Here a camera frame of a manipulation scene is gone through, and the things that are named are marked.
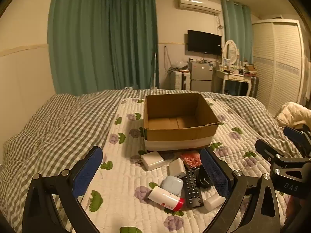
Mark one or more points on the white louvred wardrobe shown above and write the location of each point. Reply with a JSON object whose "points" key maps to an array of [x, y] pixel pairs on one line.
{"points": [[279, 65]]}

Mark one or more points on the open cardboard box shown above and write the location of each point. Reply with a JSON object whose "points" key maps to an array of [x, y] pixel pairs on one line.
{"points": [[177, 136]]}

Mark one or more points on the white air conditioner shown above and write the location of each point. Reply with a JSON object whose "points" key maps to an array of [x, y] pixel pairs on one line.
{"points": [[199, 3]]}

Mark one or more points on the small silver fridge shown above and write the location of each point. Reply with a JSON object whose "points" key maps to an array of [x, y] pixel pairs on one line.
{"points": [[201, 77]]}

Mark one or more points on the black remote control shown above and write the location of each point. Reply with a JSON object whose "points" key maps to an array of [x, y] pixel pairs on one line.
{"points": [[192, 190]]}

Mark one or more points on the cream puffer jacket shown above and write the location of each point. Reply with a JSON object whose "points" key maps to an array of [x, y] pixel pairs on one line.
{"points": [[295, 114]]}

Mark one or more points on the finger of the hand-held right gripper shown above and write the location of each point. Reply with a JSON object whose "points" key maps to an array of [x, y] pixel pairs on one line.
{"points": [[294, 134], [268, 150]]}

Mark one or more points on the white dressing table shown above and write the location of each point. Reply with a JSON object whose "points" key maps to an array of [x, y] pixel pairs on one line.
{"points": [[230, 77]]}

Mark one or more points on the white suitcase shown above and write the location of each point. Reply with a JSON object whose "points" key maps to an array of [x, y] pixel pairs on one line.
{"points": [[179, 80]]}

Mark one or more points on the white floral quilted mat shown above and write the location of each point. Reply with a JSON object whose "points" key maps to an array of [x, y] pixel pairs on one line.
{"points": [[121, 174]]}

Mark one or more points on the narrow light green curtain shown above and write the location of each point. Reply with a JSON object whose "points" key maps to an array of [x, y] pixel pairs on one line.
{"points": [[237, 24]]}

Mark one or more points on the large white power adapter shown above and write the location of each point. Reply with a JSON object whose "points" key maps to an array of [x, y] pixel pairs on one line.
{"points": [[152, 160]]}

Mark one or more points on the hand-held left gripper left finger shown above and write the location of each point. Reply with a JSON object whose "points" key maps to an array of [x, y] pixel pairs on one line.
{"points": [[87, 172]]}

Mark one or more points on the light blue earbuds case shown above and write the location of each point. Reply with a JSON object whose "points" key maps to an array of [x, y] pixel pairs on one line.
{"points": [[172, 185]]}

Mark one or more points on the white standing fan pole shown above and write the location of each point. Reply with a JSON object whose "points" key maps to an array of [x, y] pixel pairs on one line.
{"points": [[155, 70]]}

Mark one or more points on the small white plastic container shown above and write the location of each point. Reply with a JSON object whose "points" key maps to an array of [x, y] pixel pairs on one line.
{"points": [[213, 202]]}

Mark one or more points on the wide green curtain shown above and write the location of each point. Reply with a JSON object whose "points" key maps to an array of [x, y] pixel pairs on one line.
{"points": [[77, 41], [133, 41]]}

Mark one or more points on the red patterned packet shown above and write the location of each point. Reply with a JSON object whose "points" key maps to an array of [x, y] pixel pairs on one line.
{"points": [[192, 159]]}

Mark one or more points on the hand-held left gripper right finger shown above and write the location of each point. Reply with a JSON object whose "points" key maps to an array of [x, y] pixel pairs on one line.
{"points": [[215, 172]]}

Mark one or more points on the white bottle with red cap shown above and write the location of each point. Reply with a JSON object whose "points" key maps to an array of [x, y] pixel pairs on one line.
{"points": [[162, 196]]}

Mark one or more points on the small white charger block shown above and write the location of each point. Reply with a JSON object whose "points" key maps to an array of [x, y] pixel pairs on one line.
{"points": [[176, 167]]}

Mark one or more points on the black wall television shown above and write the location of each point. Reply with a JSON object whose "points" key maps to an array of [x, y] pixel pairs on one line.
{"points": [[204, 42]]}

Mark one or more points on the small black box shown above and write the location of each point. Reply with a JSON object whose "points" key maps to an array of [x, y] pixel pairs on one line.
{"points": [[204, 178]]}

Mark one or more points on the white oval mirror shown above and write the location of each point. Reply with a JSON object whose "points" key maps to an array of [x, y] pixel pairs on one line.
{"points": [[230, 52]]}

